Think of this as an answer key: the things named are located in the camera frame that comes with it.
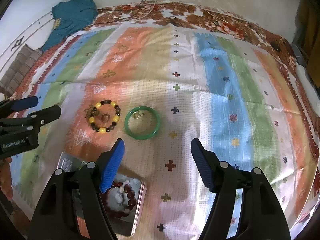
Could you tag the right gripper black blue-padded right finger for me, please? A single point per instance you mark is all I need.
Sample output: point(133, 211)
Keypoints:
point(261, 215)

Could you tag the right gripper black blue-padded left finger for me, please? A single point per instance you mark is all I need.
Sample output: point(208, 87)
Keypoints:
point(55, 215)

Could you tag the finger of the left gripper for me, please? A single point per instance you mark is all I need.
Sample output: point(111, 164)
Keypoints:
point(9, 106)
point(32, 121)

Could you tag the small gold ring charm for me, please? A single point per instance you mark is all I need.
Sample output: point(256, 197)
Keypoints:
point(137, 114)

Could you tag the green jade bangle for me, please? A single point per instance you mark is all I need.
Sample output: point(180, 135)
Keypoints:
point(147, 136)

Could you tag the silver metal tin box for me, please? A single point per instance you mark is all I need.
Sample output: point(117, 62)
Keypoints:
point(123, 201)

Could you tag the striped brown pillow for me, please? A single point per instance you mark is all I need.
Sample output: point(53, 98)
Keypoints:
point(19, 68)

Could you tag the teal garment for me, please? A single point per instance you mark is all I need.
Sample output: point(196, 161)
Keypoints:
point(70, 17)

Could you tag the striped colourful cloth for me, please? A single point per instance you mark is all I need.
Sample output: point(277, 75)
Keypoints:
point(175, 92)

